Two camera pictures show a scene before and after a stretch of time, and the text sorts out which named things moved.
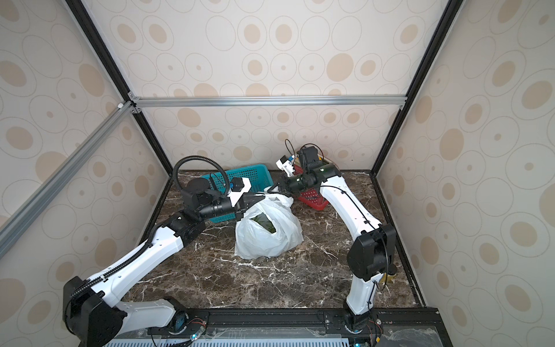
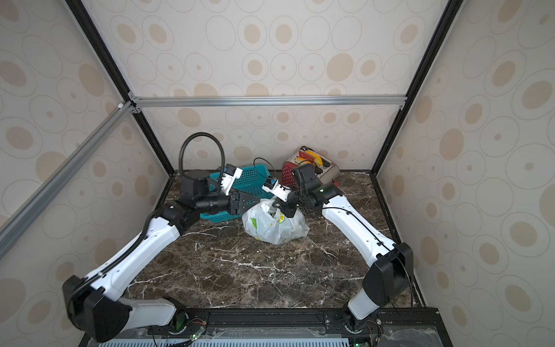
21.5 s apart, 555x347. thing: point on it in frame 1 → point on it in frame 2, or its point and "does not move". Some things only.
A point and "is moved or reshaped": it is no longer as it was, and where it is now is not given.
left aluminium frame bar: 11,227 does not move
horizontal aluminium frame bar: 173,102 does not move
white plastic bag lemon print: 253,241 is moved or reshaped
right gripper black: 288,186 → 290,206
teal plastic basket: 259,177 does not move
